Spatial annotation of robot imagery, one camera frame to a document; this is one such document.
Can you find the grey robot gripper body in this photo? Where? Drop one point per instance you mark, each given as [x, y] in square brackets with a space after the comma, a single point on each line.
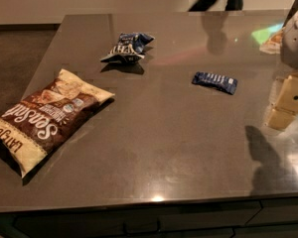
[296, 42]

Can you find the dark cabinet drawer front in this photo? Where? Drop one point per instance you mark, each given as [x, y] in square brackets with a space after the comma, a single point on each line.
[110, 222]

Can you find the brown sea salt chip bag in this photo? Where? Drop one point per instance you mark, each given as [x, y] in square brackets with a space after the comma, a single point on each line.
[41, 122]

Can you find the black drawer handle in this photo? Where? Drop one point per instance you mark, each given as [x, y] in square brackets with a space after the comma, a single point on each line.
[140, 228]

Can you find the blue rxbar blueberry bar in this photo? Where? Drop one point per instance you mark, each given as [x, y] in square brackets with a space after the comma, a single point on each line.
[219, 82]

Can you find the blue crumpled chip bag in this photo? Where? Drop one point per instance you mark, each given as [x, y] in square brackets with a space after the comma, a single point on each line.
[129, 48]

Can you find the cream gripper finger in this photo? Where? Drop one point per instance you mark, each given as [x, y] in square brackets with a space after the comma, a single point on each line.
[288, 96]
[279, 119]

